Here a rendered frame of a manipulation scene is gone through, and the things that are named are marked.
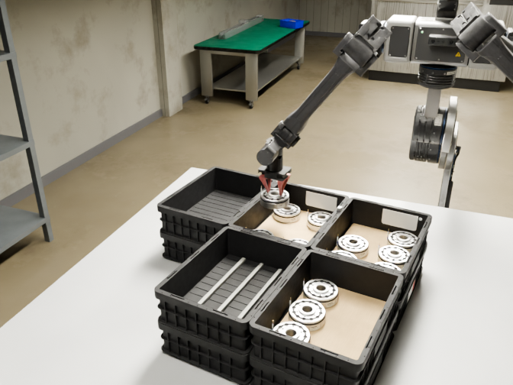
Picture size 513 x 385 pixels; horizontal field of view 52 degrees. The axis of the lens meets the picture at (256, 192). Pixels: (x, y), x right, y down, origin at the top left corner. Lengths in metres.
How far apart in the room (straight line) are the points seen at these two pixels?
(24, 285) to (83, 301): 1.44
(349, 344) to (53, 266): 2.30
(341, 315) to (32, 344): 0.93
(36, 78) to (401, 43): 2.96
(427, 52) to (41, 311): 1.60
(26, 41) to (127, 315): 2.81
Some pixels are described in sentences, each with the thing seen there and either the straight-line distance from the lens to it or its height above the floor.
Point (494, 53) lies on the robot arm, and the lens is 1.54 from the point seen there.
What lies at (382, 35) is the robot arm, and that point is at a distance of 1.55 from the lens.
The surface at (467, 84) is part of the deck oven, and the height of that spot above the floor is 0.06.
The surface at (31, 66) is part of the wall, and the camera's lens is 4.26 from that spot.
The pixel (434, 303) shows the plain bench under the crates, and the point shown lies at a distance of 1.88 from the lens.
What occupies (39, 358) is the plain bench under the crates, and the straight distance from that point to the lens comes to 1.72.
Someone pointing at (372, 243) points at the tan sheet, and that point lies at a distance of 1.89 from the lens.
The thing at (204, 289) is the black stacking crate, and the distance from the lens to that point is 1.64.
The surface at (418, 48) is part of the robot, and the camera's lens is 2.04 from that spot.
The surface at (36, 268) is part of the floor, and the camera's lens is 3.43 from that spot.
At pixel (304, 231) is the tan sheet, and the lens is 1.92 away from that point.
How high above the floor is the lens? 1.82
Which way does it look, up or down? 27 degrees down
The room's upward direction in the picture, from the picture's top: straight up
